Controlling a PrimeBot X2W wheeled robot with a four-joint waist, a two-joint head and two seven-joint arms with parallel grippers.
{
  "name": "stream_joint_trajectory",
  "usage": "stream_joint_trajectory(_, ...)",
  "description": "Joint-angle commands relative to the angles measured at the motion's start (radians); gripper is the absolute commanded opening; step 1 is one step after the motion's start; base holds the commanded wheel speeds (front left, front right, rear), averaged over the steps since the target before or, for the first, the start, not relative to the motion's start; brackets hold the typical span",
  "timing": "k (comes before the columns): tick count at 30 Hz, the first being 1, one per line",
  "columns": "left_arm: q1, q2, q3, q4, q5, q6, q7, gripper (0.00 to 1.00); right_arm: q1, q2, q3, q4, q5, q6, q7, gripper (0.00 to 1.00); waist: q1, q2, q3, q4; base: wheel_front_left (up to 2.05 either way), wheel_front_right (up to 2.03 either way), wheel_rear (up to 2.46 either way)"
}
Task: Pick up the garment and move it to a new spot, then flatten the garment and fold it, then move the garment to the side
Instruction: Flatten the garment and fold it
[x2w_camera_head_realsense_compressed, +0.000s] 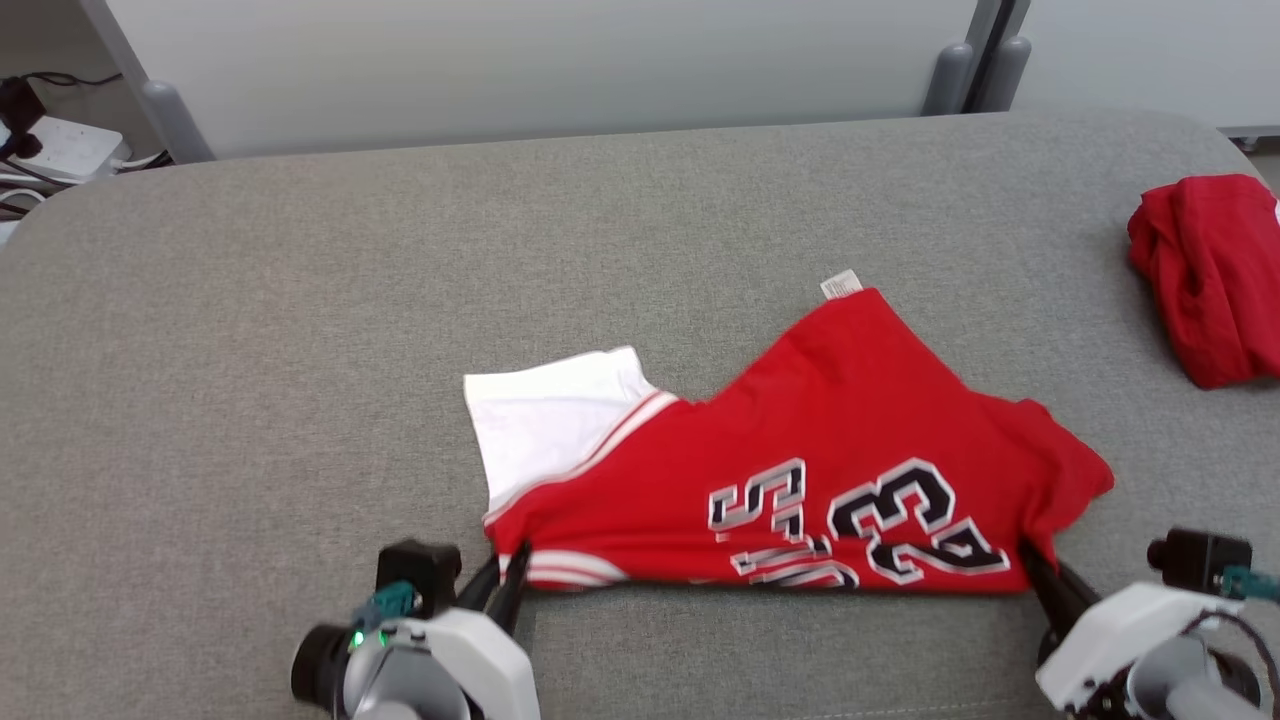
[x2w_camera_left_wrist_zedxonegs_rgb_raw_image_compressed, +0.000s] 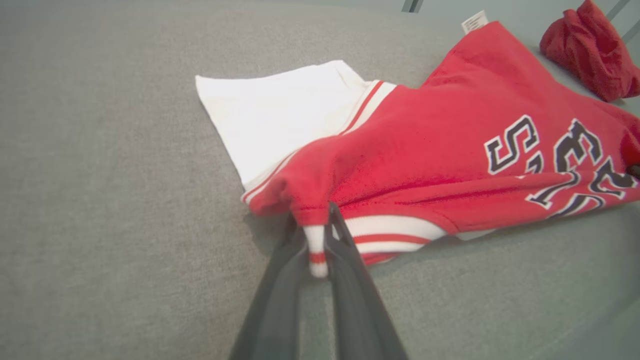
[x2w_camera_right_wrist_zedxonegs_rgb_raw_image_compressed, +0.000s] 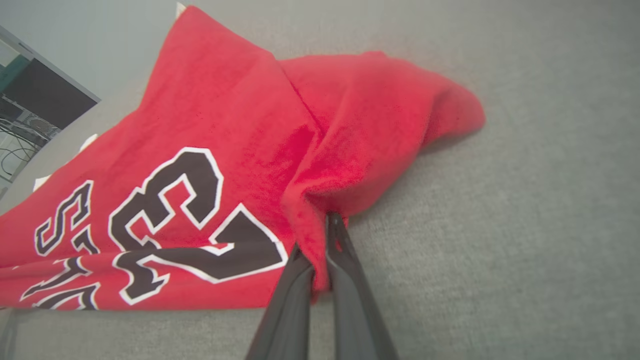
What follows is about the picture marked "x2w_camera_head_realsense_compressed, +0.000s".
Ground red shorts with white waistband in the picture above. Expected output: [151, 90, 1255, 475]
[1126, 172, 1280, 392]

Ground wide white partition panel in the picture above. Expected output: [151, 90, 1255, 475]
[105, 0, 986, 161]

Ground single grey partition post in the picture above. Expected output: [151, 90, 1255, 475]
[78, 0, 217, 165]

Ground thin black adapter cable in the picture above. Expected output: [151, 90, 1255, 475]
[25, 69, 123, 89]

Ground black cable with teal plug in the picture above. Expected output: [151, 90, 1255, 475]
[350, 581, 422, 633]
[1220, 564, 1280, 607]

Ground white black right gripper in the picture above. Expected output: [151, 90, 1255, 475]
[1014, 539, 1217, 713]

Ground white power strip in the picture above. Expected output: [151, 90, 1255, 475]
[5, 114, 132, 185]

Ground narrow white partition panel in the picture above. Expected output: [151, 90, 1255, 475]
[1010, 0, 1280, 141]

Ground black power adapter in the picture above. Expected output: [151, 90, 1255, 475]
[0, 78, 47, 162]

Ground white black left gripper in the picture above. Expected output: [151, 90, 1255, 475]
[379, 544, 542, 720]

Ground double grey partition post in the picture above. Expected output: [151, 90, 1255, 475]
[921, 0, 1034, 115]

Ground red jersey with white sleeves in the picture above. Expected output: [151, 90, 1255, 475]
[462, 267, 1117, 594]

